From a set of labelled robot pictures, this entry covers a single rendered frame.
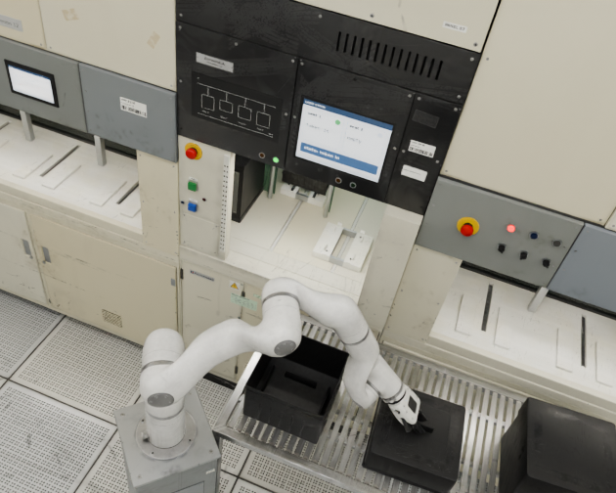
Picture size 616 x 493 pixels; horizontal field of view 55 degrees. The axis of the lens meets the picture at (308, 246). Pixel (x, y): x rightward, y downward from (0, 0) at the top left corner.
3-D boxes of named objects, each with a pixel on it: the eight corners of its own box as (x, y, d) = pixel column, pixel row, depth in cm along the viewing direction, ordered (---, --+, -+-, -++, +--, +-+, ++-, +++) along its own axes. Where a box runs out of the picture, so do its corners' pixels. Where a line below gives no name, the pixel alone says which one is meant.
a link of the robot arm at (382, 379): (387, 404, 182) (406, 381, 184) (364, 377, 176) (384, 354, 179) (372, 395, 189) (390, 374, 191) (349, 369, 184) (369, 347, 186)
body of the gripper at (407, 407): (400, 403, 182) (418, 425, 186) (406, 377, 189) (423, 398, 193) (380, 407, 186) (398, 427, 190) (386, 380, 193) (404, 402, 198)
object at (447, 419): (361, 467, 194) (369, 447, 185) (379, 393, 215) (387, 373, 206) (449, 498, 190) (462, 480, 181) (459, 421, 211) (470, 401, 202)
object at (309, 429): (273, 353, 221) (277, 324, 210) (342, 380, 217) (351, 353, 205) (241, 414, 202) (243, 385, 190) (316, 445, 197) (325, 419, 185)
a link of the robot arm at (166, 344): (142, 421, 175) (137, 374, 159) (147, 368, 188) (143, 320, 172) (184, 419, 177) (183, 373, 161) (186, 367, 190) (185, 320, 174)
